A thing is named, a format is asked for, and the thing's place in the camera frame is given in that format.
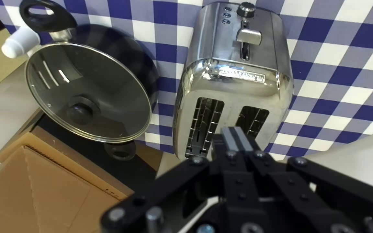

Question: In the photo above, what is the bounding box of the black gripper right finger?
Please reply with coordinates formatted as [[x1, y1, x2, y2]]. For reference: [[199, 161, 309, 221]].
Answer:
[[234, 127, 373, 233]]

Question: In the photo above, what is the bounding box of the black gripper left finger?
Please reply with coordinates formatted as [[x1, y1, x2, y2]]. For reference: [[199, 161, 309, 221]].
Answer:
[[101, 127, 257, 233]]

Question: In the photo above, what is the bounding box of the silver toaster lever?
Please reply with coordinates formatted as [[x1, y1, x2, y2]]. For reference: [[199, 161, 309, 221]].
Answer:
[[236, 28, 265, 47]]

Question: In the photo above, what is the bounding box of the shiny chrome two-slot toaster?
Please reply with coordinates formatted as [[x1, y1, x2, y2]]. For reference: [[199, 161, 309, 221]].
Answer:
[[173, 0, 296, 161]]

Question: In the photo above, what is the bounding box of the glass pot lid black knob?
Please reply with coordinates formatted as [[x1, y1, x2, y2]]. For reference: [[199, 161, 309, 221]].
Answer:
[[24, 42, 155, 145]]

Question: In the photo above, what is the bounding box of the blue white checkered tablecloth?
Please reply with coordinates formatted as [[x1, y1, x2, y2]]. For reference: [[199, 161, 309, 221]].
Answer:
[[0, 0, 373, 160]]

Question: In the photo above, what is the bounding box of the cardboard box with black band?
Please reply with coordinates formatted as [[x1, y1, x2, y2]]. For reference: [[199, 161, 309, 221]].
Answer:
[[0, 113, 165, 233]]

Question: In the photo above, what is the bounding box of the black cooking pot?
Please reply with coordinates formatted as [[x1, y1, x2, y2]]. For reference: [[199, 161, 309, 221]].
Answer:
[[19, 0, 161, 162]]

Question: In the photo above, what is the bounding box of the white plastic cup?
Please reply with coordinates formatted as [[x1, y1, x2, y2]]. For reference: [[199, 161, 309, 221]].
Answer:
[[0, 26, 43, 60]]

